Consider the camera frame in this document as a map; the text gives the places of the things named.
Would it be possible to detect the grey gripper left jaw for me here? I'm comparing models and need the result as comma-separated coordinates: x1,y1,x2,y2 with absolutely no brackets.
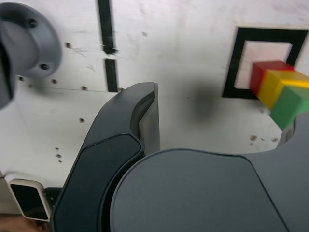
52,81,161,232

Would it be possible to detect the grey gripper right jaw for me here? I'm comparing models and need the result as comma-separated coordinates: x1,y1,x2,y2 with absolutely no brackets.
110,113,309,232

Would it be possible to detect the green cube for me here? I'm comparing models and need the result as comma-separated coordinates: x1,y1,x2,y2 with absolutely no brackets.
270,86,309,130

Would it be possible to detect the yellow cube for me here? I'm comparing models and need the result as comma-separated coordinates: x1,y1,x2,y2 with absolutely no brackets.
257,69,309,111

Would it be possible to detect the red cube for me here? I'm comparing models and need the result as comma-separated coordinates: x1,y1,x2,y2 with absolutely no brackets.
250,60,296,95

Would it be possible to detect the black tape square outline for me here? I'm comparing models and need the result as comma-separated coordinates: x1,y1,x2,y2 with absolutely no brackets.
222,26,309,100

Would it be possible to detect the white framed black device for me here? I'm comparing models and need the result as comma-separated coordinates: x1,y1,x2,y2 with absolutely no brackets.
9,178,53,221

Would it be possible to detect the black tape strip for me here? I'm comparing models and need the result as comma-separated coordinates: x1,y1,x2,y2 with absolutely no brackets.
97,0,119,92

